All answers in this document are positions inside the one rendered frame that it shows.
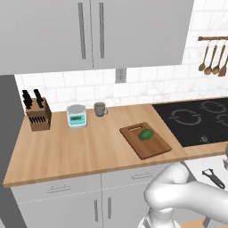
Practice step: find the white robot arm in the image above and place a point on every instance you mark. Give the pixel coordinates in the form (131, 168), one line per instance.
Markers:
(178, 196)

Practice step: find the green broccoli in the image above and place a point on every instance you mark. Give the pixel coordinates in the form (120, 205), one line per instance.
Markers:
(146, 135)

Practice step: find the brown wooden cutting board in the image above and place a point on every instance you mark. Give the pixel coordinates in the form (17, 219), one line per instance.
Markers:
(153, 147)

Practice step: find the grey mug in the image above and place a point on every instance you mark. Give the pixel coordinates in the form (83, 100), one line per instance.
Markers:
(99, 109)

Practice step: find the white kitchen scale teal display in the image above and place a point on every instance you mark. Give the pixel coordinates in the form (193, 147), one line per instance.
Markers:
(77, 117)

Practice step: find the grey drawer front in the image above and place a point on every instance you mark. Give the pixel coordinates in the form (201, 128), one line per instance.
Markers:
(118, 178)
(80, 185)

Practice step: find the wooden knife block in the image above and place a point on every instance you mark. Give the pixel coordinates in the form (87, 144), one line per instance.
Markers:
(40, 118)

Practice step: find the black hob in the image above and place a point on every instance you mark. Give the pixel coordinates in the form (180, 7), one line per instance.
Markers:
(190, 130)

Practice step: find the grey upper cupboard door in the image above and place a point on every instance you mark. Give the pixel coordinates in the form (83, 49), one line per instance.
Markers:
(41, 35)
(142, 32)

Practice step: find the grey cupboard door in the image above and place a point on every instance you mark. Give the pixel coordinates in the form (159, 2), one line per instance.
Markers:
(59, 212)
(127, 205)
(142, 32)
(41, 35)

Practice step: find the grey lower cupboard door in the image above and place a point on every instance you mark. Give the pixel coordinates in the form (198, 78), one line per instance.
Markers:
(59, 212)
(127, 205)

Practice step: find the hanging wooden spoon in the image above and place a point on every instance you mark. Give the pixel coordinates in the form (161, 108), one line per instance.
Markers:
(203, 63)
(216, 69)
(208, 70)

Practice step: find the dark grey tall fridge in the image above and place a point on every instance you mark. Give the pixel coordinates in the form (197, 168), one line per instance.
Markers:
(9, 148)

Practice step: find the hanging wooden spatula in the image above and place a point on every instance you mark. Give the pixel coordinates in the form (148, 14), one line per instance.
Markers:
(223, 70)

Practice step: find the black vegetable peeler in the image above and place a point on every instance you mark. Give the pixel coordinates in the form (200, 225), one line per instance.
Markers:
(214, 177)

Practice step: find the grey wall outlet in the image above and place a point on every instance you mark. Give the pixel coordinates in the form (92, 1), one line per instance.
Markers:
(120, 75)

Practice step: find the wooden utensil rail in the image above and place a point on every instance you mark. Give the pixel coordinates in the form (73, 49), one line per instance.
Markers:
(212, 38)

